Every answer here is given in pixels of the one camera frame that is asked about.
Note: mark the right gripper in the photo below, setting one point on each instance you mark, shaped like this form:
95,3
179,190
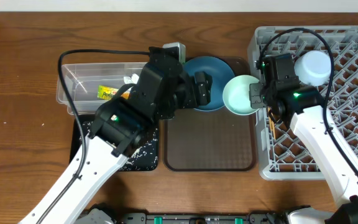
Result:
257,101

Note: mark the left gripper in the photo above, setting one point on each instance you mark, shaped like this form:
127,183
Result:
199,98

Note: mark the mint green bowl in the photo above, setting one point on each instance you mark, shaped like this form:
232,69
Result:
236,95

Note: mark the wooden chopstick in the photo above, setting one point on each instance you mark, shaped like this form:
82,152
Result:
272,128

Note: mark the dark blue plate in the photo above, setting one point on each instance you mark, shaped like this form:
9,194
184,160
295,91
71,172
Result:
221,74

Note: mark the white tissue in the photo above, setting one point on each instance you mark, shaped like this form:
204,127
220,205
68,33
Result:
133,79

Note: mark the light blue bowl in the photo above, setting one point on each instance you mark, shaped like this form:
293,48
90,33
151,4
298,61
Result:
313,68

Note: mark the white rice pile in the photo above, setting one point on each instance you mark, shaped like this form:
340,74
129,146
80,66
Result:
138,156

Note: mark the yellow green snack wrapper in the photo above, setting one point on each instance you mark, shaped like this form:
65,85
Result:
106,93

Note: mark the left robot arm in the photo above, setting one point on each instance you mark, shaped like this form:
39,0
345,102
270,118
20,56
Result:
121,126

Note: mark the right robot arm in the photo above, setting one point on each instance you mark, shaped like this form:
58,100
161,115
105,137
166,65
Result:
302,111

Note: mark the grey dishwasher rack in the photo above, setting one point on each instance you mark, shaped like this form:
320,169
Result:
286,158

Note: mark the brown serving tray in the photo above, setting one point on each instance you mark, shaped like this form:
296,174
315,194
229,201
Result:
211,140

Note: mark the black plastic tray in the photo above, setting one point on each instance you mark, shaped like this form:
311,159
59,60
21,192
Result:
149,164

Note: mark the clear plastic bin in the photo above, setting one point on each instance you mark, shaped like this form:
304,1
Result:
83,80

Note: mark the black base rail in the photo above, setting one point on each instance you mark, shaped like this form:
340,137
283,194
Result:
97,216

